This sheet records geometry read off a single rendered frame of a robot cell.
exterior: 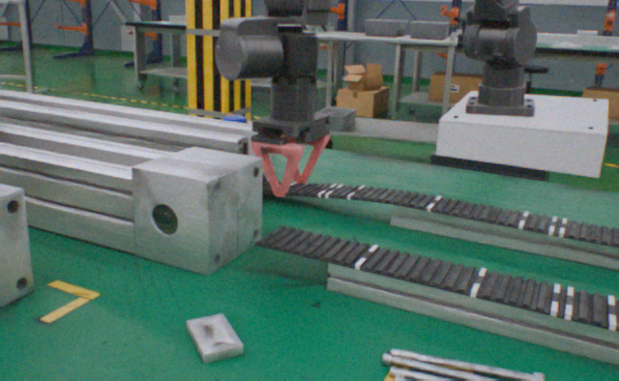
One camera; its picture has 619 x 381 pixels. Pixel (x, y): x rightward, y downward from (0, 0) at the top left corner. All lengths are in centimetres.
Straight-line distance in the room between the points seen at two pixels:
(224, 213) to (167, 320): 12
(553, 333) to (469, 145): 59
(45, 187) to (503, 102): 77
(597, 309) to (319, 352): 22
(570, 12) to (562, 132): 713
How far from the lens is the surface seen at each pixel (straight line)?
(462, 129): 105
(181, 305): 52
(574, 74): 816
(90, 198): 63
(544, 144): 103
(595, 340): 51
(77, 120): 91
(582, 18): 812
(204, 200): 54
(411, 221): 69
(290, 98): 71
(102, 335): 49
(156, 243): 59
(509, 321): 51
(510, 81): 110
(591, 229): 68
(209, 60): 395
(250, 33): 67
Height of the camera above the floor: 103
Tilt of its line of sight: 16 degrees down
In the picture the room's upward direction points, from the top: 2 degrees clockwise
